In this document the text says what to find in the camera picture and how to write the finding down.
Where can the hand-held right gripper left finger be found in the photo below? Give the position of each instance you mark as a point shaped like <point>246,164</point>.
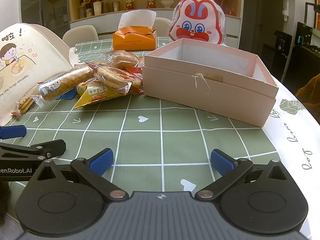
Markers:
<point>101,162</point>

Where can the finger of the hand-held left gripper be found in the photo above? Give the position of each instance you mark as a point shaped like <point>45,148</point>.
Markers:
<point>12,131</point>
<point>50,148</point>

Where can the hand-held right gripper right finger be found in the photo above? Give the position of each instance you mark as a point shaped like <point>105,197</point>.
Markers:
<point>222,163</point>

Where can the yellow snack packet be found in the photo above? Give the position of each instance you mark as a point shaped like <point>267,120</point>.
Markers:
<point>95,96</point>

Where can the pink cardboard box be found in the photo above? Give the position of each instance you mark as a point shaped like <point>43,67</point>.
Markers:
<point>200,100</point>

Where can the long roll packet with cartoon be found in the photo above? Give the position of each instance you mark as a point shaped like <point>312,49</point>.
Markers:
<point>65,80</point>

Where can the bread packet with red print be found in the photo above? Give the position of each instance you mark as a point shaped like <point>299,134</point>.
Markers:
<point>112,76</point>

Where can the clear bread packet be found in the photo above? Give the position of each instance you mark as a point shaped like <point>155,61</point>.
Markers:
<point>125,58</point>

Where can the clear cracker packet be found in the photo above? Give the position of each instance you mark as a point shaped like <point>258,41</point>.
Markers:
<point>25,102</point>

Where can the blue snack packet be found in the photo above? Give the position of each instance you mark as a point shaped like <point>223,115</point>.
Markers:
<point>66,95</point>

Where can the green checkered tablecloth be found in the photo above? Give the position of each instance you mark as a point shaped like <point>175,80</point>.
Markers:
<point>160,135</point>

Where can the white cartoon paper bag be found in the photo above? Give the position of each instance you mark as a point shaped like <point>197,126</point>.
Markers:
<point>27,55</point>

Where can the red snack packet white stripe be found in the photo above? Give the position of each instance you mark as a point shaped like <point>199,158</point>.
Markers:
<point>135,76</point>

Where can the brown chair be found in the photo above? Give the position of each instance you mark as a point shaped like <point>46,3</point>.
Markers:
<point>310,97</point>

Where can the cream chair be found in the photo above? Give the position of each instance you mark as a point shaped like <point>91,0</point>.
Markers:
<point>162,26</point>
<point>80,35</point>

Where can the black water dispenser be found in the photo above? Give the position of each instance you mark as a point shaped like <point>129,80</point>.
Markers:
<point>278,52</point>

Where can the orange snack bag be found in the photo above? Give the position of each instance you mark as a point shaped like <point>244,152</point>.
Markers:
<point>135,40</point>

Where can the glass door cabinet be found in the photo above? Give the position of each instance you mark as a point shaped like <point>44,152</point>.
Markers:
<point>42,5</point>

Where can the red white rabbit bag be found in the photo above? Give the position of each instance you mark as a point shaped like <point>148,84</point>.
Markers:
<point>197,22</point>

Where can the white tissue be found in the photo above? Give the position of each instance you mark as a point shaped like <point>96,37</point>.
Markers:
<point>137,18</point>

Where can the yellow white cup with straw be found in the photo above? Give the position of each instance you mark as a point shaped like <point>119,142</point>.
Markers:
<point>97,7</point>

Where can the glass jar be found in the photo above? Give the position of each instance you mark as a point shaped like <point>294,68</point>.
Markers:
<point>105,7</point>

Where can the dark side cabinet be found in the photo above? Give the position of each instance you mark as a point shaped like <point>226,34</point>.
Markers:
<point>307,37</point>

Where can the monkey figurine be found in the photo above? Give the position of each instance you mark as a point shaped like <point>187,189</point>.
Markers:
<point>150,2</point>
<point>129,3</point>

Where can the white door lock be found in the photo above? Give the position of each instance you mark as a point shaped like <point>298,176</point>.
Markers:
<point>286,6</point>

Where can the wooden wall shelf unit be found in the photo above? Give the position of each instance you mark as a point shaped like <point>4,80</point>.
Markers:
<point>155,15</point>

